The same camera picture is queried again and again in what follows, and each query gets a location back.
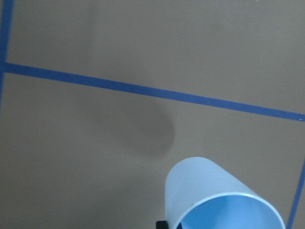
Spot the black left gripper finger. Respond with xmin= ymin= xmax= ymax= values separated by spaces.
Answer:
xmin=156 ymin=220 xmax=168 ymax=229

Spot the light blue plastic cup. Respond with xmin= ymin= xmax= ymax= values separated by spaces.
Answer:
xmin=165 ymin=157 xmax=285 ymax=229

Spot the blue tape line crosswise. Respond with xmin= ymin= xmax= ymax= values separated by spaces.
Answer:
xmin=3 ymin=63 xmax=305 ymax=122

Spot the blue tape line lengthwise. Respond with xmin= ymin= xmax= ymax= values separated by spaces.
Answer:
xmin=0 ymin=0 xmax=14 ymax=106

